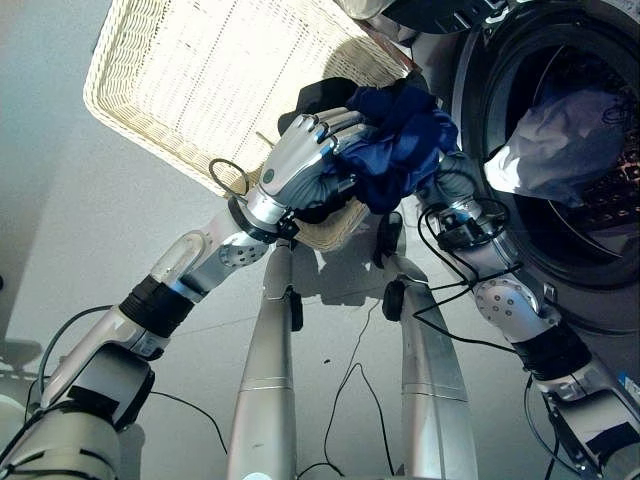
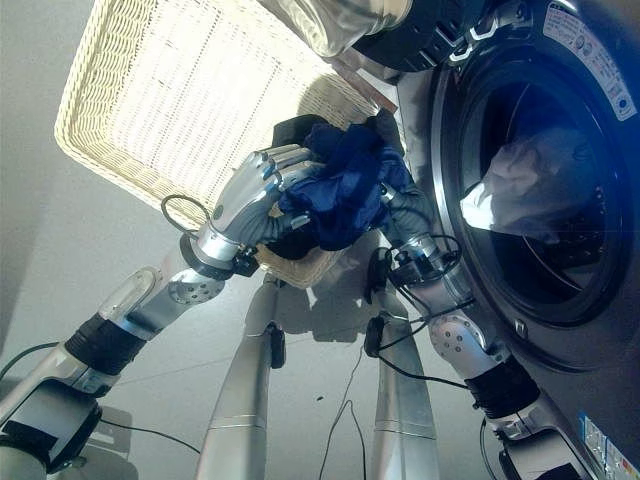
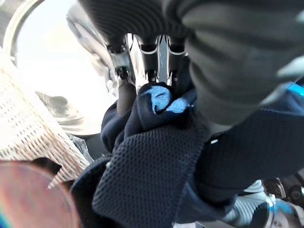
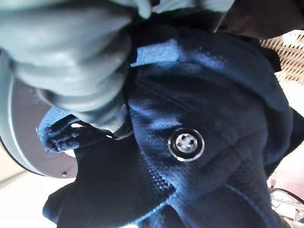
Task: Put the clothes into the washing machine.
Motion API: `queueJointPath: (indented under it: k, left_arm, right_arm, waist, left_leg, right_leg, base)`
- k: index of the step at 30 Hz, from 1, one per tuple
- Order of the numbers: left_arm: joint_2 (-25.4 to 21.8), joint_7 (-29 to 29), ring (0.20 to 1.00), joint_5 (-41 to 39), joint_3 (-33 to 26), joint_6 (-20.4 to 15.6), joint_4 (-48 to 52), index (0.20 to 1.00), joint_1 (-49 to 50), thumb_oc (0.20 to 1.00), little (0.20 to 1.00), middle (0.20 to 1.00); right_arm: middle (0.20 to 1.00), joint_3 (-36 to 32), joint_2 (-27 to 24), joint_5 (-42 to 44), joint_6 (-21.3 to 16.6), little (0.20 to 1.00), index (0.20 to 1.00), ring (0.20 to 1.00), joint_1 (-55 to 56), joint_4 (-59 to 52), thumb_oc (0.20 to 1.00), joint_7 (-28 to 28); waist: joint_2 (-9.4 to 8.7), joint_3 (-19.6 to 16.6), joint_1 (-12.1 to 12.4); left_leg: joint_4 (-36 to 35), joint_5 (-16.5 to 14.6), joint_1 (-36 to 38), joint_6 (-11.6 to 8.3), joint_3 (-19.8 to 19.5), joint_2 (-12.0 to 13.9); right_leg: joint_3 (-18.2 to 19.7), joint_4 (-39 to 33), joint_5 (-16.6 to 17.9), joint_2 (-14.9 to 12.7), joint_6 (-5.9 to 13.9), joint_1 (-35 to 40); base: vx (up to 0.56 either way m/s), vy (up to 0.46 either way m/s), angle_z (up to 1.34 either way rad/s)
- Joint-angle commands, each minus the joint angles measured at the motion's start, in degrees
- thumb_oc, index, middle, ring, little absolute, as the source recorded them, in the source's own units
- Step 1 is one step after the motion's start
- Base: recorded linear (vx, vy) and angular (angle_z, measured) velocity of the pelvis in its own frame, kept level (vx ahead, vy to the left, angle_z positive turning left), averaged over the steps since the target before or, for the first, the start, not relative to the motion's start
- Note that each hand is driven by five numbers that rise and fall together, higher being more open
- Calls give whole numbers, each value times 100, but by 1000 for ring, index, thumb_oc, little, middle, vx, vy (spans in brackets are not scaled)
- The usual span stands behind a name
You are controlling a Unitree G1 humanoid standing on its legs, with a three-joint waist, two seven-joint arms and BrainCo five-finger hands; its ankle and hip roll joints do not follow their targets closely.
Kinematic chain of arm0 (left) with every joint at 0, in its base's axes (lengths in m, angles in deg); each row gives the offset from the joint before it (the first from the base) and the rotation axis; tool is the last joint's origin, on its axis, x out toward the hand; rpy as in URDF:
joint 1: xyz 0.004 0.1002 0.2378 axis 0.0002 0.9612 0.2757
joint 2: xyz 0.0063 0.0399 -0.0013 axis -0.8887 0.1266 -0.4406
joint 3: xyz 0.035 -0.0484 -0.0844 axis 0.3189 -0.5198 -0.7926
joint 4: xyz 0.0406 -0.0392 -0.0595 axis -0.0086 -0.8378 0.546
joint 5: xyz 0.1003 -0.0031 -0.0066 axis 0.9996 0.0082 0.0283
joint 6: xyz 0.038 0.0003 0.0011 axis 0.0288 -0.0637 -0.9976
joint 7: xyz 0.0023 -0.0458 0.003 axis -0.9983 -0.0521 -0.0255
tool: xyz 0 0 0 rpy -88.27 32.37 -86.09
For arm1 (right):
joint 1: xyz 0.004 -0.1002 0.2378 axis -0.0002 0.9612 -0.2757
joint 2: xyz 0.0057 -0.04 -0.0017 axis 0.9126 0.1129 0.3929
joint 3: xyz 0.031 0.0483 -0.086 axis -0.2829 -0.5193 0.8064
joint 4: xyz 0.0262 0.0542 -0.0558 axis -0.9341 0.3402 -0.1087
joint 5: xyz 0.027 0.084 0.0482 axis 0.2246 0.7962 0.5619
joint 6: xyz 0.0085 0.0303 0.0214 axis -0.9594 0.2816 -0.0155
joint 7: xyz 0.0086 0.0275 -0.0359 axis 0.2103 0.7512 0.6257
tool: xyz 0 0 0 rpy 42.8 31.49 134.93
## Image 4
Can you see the right robot hand black cloth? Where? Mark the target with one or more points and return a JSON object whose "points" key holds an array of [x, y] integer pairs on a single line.
{"points": [[66, 54]]}

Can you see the navy blue knitted buttoned garment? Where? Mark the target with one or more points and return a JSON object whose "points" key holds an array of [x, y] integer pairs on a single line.
{"points": [[204, 99]]}

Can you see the dark brown cloth garment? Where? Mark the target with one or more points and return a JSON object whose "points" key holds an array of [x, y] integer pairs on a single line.
{"points": [[259, 16]]}

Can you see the beige wicker laundry basket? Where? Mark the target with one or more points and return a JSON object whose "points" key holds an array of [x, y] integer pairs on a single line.
{"points": [[288, 57]]}

